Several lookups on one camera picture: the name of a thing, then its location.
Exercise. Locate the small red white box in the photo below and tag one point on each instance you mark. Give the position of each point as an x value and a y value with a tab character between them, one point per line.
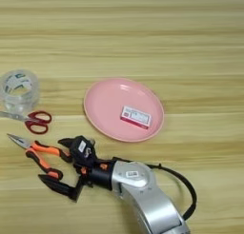
136	117

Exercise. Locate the pink round plate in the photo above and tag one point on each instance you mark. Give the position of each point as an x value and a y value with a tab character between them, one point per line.
105	107

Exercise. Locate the orange black needle-nose pliers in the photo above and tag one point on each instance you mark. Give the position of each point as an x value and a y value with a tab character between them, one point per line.
43	163

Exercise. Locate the clear tape roll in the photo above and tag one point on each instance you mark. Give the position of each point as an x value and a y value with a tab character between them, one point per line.
19	96

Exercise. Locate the black box with white label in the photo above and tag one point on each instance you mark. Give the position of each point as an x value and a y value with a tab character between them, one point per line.
81	149

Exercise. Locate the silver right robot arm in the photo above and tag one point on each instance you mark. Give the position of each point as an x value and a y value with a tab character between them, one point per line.
152	199

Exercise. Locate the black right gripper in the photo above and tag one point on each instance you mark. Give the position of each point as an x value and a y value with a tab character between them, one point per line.
100	176

